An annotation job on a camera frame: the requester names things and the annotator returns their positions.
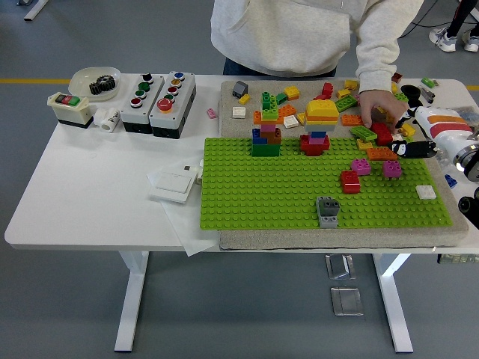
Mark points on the white pipe fitting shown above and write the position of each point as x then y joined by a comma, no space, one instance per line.
106,119

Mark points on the grey brick stack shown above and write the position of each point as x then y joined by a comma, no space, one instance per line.
328,217

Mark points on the brick tower with yellow roof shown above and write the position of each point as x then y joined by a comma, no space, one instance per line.
322,110

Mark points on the metal tool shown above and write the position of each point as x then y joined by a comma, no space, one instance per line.
427,95

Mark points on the narrow red brick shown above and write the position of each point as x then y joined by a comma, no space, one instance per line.
328,89

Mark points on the long red brick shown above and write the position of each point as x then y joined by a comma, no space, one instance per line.
381,133

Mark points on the white square tile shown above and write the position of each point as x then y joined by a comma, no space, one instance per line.
238,112
290,122
426,192

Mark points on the black gears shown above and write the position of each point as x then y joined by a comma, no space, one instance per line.
101,85

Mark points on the clear plastic bag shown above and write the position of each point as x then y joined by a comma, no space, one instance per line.
447,164

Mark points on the three-button control box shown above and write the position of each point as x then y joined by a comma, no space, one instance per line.
131,116

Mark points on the long lime green brick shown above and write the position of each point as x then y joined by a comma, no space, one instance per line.
345,102
363,132

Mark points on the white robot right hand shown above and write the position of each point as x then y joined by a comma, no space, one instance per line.
445,131

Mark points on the person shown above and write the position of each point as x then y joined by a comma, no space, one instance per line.
280,37
459,18

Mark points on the brick tower with green base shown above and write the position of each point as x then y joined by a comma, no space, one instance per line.
265,149

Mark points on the white paper sheet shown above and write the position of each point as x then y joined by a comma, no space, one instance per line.
187,232

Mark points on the person's left forearm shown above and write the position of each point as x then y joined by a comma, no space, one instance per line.
376,67

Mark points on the magenta brick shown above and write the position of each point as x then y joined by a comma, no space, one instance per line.
391,169
361,167

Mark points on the small yellow brick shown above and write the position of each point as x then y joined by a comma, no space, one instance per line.
244,99

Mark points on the person's left hand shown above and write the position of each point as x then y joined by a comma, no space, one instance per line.
378,101

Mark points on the white wall switch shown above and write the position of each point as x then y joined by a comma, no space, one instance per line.
172,185

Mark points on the red green switch box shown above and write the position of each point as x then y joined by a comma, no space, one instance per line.
71,112

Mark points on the white table leg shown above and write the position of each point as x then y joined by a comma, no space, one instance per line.
131,299
393,299

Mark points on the white bowl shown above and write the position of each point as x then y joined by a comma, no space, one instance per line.
80,84

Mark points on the bag with blue parts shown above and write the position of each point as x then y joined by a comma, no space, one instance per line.
471,112

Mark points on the small green piece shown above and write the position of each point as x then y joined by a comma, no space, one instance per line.
426,81

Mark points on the yellow triangle piece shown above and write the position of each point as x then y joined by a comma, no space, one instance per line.
301,118

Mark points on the dark green brick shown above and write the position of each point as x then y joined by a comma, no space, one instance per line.
282,97

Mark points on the white desk foot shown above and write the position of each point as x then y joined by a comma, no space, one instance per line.
35,10

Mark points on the long orange brick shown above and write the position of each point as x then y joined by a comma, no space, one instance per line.
379,153
351,119

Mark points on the brown brick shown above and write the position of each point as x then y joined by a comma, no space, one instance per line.
397,77

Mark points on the control box with emergency stop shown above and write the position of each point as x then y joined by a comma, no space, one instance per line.
164,121

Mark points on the small pink brick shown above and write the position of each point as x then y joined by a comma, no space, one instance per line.
357,98
212,113

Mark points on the metal floor plate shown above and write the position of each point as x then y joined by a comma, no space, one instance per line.
340,266
347,301

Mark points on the small blue brick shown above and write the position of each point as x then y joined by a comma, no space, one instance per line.
451,181

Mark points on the grey sloped brick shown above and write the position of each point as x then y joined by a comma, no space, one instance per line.
240,89

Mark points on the green studded baseplate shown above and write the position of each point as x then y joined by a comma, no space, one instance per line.
262,194

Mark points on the square red brick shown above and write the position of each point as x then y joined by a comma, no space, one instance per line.
350,182

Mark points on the white printed tube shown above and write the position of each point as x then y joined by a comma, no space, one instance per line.
199,179

